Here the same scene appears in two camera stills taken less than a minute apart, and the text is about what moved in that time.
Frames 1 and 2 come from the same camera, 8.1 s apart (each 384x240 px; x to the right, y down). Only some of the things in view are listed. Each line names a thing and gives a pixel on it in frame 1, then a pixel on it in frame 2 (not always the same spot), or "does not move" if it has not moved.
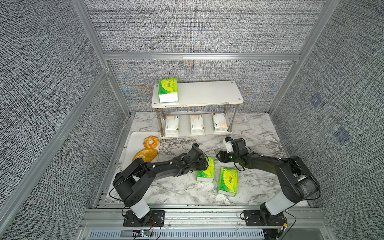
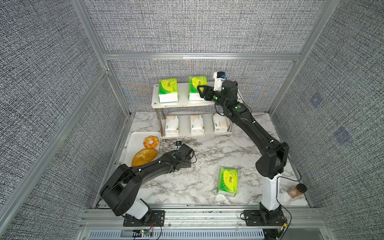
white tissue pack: x=172 y=124 does not move
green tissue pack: x=207 y=175 to x=194 y=81
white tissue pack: x=197 y=124 does not move
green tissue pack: x=168 y=91 does not move
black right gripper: x=222 y=154 to x=209 y=89
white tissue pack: x=220 y=123 does not move
